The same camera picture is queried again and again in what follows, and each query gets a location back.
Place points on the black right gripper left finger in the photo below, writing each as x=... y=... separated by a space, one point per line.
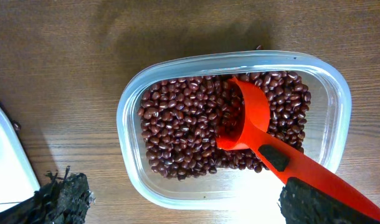
x=63 y=200

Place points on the orange measuring scoop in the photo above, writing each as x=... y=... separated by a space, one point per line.
x=283 y=160

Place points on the white kitchen scale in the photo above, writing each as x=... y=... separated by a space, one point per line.
x=18 y=181

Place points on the red beans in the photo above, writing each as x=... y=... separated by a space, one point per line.
x=181 y=117

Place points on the stray red bean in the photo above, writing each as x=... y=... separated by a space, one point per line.
x=259 y=47
x=16 y=126

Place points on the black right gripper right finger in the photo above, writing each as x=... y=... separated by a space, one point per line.
x=302 y=203

